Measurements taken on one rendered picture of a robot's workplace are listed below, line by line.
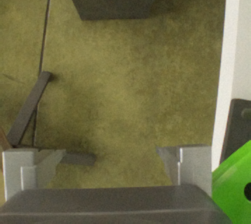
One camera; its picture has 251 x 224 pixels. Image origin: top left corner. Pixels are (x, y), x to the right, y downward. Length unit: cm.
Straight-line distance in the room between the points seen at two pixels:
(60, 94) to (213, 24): 62
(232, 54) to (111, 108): 92
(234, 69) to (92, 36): 95
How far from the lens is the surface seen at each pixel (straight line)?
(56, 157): 16
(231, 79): 30
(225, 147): 29
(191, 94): 122
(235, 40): 30
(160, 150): 17
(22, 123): 116
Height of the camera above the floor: 119
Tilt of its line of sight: 88 degrees down
